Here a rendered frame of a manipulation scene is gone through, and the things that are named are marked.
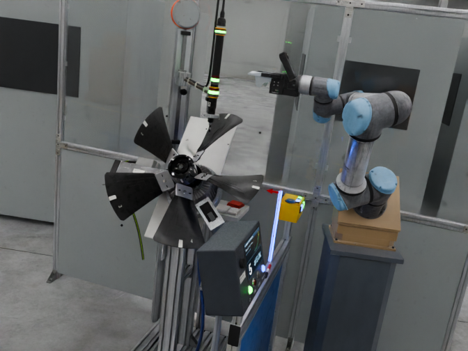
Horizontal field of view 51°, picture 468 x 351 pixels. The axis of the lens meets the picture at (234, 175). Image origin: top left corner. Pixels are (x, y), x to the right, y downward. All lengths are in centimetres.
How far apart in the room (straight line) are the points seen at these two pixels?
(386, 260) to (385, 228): 13
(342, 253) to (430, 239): 86
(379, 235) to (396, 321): 97
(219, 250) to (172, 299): 127
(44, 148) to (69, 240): 110
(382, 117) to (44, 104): 318
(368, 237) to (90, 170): 189
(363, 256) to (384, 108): 71
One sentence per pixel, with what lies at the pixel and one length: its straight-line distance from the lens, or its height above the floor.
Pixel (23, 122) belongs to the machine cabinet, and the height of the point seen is 91.
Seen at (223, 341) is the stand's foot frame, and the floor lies 8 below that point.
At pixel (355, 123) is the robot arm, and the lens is 163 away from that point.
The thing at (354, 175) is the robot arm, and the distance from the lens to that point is 184.
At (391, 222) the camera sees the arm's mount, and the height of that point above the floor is 112.
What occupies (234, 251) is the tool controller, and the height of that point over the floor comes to 125.
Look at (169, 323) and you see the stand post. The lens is 262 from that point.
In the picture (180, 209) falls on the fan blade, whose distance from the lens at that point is 209.
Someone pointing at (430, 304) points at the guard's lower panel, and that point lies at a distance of 299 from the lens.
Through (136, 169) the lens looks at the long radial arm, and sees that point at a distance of 239.
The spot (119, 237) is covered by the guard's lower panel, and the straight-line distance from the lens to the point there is 332.
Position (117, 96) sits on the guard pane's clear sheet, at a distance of 312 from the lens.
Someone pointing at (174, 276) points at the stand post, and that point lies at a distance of 248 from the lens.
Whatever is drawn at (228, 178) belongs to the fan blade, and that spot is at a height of 119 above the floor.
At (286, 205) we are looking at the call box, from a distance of 231.
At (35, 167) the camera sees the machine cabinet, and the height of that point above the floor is 53.
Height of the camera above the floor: 178
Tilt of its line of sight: 16 degrees down
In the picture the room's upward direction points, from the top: 7 degrees clockwise
